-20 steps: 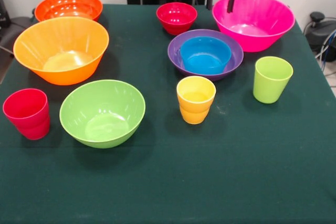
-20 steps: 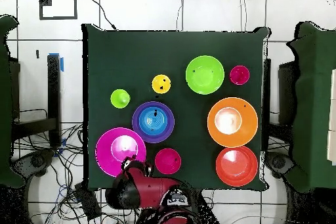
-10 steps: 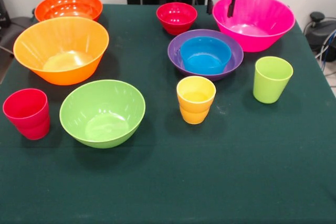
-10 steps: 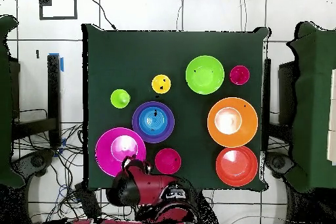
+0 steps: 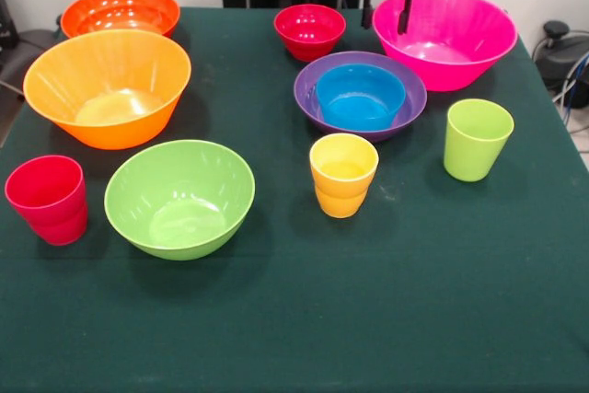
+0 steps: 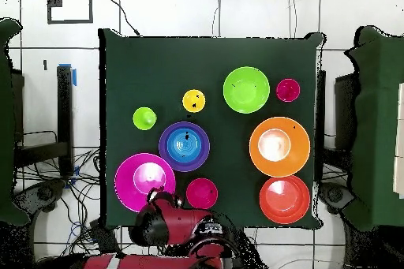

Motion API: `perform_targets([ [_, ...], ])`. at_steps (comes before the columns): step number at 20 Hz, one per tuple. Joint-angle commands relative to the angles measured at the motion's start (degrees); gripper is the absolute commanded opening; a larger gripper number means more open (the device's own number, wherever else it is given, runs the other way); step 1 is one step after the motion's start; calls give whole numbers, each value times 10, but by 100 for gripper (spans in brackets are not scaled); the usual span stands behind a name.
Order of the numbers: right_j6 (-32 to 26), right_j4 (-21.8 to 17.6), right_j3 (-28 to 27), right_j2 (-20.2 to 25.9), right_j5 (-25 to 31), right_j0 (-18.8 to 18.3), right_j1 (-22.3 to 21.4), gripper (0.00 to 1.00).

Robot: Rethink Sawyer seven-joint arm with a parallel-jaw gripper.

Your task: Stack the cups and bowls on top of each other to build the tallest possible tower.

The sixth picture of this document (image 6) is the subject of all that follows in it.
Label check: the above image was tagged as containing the small blue bowl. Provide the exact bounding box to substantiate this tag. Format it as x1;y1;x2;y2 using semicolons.
166;127;203;163

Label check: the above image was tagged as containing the large pink bowl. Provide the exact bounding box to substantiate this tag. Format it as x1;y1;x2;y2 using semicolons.
114;152;177;213

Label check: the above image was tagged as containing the large orange bowl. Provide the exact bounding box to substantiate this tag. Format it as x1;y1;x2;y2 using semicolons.
249;116;312;178

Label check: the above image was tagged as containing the purple bowl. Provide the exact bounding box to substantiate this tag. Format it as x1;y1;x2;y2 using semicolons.
158;121;211;173

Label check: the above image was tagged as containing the yellow cup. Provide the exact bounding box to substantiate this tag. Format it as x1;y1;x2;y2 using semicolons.
181;88;207;114

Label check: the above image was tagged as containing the lime green bowl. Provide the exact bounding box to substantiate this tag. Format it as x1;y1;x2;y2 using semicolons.
223;65;271;114

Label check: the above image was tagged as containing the small red-pink bowl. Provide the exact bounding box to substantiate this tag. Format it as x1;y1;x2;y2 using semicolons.
185;177;219;211

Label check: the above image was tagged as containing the lime green cup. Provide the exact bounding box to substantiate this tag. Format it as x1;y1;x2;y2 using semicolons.
132;106;158;132

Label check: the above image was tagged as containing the dark green tablecloth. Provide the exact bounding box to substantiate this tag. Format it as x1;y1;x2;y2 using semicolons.
98;28;326;230

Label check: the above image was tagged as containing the red-pink cup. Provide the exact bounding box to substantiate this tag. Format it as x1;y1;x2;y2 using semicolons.
275;78;301;103

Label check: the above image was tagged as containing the red-orange bowl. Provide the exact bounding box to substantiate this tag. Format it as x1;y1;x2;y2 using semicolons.
259;174;311;225

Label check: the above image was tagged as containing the blue tape strip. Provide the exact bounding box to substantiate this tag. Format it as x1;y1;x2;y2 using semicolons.
58;62;77;87

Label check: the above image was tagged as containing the black floor box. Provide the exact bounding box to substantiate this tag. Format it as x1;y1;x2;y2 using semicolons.
88;218;122;254

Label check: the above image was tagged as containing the black chair base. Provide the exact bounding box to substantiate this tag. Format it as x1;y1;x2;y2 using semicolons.
13;178;67;219
318;181;356;216

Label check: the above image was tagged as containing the green cloth side table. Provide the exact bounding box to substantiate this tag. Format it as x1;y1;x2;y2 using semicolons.
345;25;404;232
0;17;30;227

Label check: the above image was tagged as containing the black cable with plug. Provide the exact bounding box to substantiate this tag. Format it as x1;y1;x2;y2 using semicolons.
105;0;141;37

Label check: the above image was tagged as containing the black metal frame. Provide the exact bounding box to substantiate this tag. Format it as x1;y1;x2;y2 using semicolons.
12;63;75;178
316;69;359;185

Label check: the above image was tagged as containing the thin grey cable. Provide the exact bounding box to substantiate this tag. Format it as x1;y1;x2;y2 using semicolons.
287;0;297;39

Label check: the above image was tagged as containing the tangle of cables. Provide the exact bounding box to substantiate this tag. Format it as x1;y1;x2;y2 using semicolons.
13;129;140;263

